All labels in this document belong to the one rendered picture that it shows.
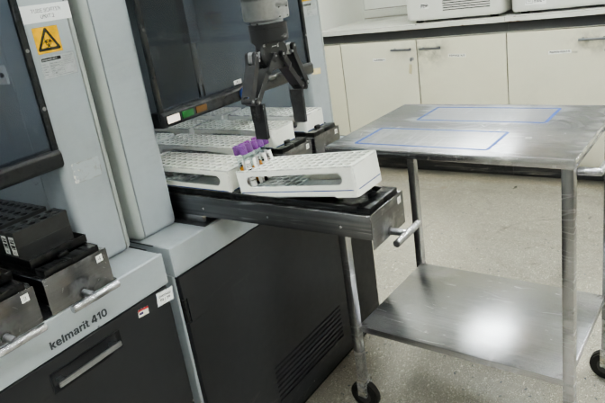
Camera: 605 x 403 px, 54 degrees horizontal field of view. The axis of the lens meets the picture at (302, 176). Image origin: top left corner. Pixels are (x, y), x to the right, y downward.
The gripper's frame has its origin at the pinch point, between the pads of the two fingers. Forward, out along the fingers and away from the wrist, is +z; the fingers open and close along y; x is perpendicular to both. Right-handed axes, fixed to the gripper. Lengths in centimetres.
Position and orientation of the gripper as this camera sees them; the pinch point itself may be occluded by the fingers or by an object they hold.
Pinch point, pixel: (282, 123)
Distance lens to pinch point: 121.5
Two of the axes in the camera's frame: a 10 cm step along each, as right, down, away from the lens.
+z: 1.3, 9.4, 3.1
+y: 5.6, -3.3, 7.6
